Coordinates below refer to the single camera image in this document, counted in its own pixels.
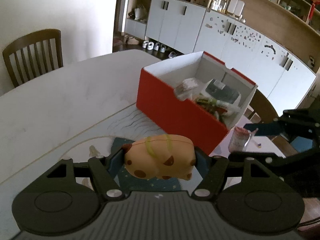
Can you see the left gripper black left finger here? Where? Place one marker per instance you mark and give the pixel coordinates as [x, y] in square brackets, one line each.
[68, 196]

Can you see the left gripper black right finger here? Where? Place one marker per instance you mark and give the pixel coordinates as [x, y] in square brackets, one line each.
[247, 195]

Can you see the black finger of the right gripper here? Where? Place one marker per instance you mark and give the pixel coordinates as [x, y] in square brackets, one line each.
[268, 159]
[270, 129]

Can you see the small pink white tube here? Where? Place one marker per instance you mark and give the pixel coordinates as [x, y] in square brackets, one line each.
[240, 139]

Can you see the white green wipes pack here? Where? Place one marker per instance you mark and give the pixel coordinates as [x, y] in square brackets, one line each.
[219, 91]

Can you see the cotton swabs bag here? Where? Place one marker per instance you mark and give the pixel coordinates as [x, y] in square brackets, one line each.
[188, 89]

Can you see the tan spotted plush toy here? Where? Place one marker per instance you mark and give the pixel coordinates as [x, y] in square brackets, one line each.
[163, 156]

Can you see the green white tube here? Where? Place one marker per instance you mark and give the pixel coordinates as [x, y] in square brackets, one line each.
[227, 106]

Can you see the dark foil packet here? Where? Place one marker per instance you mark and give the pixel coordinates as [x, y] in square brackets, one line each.
[206, 103]

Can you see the near wooden chair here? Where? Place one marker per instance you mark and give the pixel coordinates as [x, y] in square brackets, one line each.
[260, 110]

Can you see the wooden chair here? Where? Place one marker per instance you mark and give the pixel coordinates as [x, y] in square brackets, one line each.
[33, 55]
[260, 110]

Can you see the red cardboard shoe box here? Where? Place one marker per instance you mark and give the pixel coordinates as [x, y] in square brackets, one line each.
[156, 97]

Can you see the white shoes row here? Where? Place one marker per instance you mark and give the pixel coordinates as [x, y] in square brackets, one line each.
[160, 50]

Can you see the far wooden chair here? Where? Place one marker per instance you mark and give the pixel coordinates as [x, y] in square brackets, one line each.
[33, 55]

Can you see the white wall cabinet unit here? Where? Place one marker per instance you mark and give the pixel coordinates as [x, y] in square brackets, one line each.
[270, 45]

